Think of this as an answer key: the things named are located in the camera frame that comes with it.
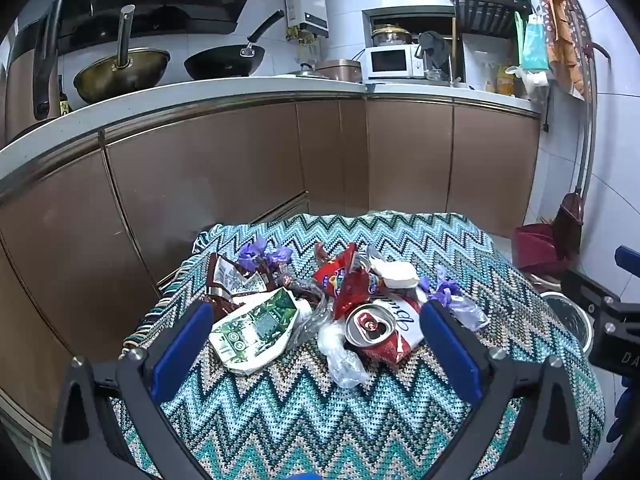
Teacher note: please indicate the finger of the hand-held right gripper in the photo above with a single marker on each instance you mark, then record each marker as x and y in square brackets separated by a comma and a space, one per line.
[582, 290]

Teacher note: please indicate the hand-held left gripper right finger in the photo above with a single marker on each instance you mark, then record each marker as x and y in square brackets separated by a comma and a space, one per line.
[450, 345]

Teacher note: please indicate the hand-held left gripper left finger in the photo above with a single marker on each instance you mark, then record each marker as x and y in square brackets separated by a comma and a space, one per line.
[184, 342]

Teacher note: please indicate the stainless steel bin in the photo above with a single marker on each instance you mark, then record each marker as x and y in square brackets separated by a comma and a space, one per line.
[570, 317]

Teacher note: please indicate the crushed red drink can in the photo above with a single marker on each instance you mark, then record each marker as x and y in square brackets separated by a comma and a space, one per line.
[390, 330]

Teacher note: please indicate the green white paper packet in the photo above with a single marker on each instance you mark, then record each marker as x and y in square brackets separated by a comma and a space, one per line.
[260, 322]

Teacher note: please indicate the brown snack wrapper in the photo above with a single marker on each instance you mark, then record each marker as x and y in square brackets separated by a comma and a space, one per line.
[220, 272]

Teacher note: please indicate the clear plastic wrapper orange end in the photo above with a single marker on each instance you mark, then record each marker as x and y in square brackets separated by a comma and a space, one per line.
[347, 365]

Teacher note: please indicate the red snack bag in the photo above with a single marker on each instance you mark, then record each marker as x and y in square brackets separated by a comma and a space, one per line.
[350, 285]

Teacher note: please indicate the person's right hand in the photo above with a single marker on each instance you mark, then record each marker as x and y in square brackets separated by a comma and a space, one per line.
[626, 405]

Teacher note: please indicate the purple plastic wrapper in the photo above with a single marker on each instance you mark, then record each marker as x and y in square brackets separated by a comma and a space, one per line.
[457, 300]
[252, 255]
[280, 256]

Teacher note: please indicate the red dustpan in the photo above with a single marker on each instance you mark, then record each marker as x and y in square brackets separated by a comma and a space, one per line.
[535, 247]

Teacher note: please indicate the zigzag knitted blanket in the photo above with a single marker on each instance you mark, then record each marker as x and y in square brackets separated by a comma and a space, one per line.
[350, 410]

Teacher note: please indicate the clear plastic wrapper brown twist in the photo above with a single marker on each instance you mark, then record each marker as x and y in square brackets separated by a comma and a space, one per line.
[305, 295]

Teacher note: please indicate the white plastic bag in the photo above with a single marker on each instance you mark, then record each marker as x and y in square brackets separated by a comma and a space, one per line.
[532, 80]

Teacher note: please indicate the yellow oil bottle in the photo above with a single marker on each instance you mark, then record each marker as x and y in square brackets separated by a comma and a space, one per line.
[504, 80]

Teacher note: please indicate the teal hanging bag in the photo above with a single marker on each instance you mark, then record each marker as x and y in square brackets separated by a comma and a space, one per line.
[534, 42]

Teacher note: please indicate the orange patterned cloth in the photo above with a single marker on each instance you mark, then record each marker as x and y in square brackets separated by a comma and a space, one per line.
[562, 25]

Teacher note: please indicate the dark sauce bottle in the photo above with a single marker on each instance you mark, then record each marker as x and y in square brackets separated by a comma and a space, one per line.
[65, 102]

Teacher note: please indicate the black frying pan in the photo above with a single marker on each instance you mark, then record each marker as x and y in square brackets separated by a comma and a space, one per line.
[225, 62]

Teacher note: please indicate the dark cloth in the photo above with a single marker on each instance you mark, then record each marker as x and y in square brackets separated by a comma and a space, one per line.
[435, 47]

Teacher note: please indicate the white microwave oven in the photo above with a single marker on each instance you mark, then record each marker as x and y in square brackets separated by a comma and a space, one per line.
[392, 61]

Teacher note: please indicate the brown rice cooker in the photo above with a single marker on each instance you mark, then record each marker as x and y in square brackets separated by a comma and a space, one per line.
[340, 70]

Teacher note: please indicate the black dish rack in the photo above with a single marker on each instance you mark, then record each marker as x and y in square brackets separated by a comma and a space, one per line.
[487, 5]

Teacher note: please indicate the gold lidded pot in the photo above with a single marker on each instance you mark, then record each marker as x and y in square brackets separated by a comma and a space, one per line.
[391, 35]

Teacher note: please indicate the black range hood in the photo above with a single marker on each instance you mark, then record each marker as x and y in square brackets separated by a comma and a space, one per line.
[175, 0]

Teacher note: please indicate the white water heater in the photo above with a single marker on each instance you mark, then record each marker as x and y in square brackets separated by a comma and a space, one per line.
[306, 7]

